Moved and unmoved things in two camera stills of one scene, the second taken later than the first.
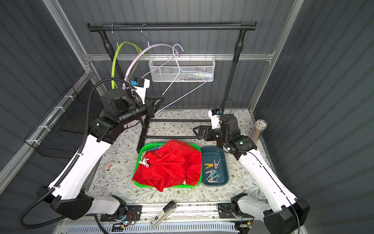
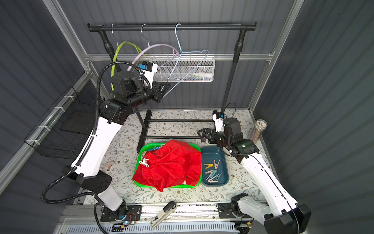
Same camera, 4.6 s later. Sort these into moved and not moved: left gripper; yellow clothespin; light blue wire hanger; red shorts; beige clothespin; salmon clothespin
Moved: left gripper; light blue wire hanger
Not moved: beige clothespin; red shorts; yellow clothespin; salmon clothespin
